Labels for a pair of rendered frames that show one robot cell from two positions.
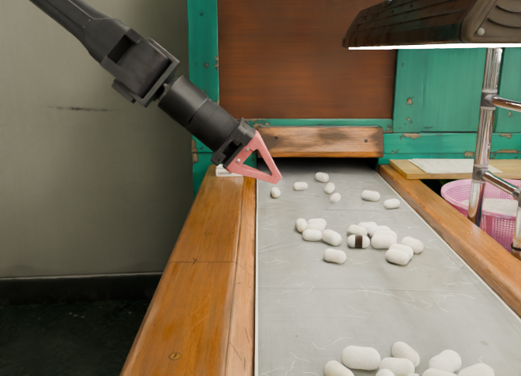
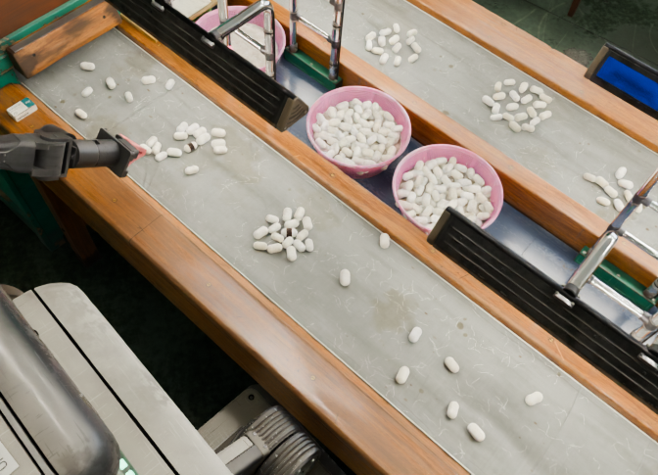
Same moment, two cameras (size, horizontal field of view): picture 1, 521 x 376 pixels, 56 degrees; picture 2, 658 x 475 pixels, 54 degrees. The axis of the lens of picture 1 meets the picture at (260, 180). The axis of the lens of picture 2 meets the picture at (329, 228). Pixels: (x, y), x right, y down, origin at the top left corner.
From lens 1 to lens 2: 1.07 m
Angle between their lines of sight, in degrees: 59
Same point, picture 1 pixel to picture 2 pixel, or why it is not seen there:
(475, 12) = (283, 124)
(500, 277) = (276, 145)
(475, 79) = not seen: outside the picture
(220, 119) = (111, 152)
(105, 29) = (20, 154)
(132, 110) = not seen: outside the picture
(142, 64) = (59, 159)
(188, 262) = (139, 232)
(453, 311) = (267, 175)
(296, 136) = (49, 43)
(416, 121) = not seen: outside the picture
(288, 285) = (191, 207)
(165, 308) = (172, 266)
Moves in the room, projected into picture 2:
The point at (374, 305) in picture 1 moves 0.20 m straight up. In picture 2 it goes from (237, 194) to (230, 140)
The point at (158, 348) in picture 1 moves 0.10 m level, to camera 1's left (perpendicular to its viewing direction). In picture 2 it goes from (198, 286) to (162, 317)
